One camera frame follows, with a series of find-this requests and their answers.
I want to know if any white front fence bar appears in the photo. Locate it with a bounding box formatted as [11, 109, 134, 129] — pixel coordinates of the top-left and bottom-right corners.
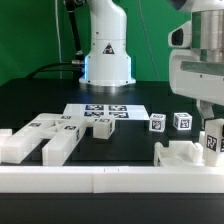
[0, 166, 224, 193]

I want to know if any white chair seat part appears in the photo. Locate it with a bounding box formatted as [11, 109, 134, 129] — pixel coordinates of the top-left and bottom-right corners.
[153, 141, 205, 167]

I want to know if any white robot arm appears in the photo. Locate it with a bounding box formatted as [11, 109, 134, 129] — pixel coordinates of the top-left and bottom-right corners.
[80, 0, 224, 120]

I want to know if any white thin cable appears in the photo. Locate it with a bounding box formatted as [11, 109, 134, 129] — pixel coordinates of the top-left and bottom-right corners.
[54, 0, 64, 63]

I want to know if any white fiducial marker sheet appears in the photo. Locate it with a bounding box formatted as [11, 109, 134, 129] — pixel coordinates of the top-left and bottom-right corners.
[63, 104, 149, 120]

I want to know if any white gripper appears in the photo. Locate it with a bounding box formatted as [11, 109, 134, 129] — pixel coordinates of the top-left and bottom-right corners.
[169, 49, 224, 128]

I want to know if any white tagged cube right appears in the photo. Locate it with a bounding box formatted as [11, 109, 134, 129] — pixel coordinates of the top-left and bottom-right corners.
[173, 112, 192, 131]

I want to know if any white right fence bar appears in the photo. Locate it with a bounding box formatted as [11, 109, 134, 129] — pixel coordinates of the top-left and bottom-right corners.
[199, 131, 205, 145]

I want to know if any black cable bundle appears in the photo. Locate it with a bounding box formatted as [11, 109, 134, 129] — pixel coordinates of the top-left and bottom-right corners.
[25, 0, 86, 80]

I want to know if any white tagged cube left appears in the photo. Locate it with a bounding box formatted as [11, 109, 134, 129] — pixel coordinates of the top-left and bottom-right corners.
[149, 113, 166, 132]

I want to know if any white left fence block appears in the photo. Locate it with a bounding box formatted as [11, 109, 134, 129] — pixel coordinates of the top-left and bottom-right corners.
[0, 129, 12, 146]

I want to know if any white chair back part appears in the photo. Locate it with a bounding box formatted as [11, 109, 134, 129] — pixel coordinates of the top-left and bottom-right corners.
[0, 113, 96, 166]

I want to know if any white fence bar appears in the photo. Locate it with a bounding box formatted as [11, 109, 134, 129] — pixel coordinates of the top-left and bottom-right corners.
[199, 131, 205, 145]
[0, 166, 224, 193]

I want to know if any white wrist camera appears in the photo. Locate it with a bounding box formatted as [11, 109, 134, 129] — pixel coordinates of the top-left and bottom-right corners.
[168, 21, 192, 49]

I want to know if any white tagged cube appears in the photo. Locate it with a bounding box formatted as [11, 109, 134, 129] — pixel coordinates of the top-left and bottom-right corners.
[149, 113, 166, 132]
[173, 112, 192, 131]

